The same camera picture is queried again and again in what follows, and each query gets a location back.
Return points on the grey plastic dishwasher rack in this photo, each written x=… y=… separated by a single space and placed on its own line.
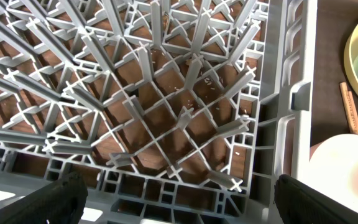
x=171 y=111

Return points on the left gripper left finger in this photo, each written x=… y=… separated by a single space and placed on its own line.
x=42 y=202

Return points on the brown plastic serving tray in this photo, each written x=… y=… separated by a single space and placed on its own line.
x=335 y=20

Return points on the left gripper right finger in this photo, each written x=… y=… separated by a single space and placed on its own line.
x=298 y=203

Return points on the left wooden chopstick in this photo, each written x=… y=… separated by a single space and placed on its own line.
x=349 y=107

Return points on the white pink cup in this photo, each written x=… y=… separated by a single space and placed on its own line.
x=333 y=169

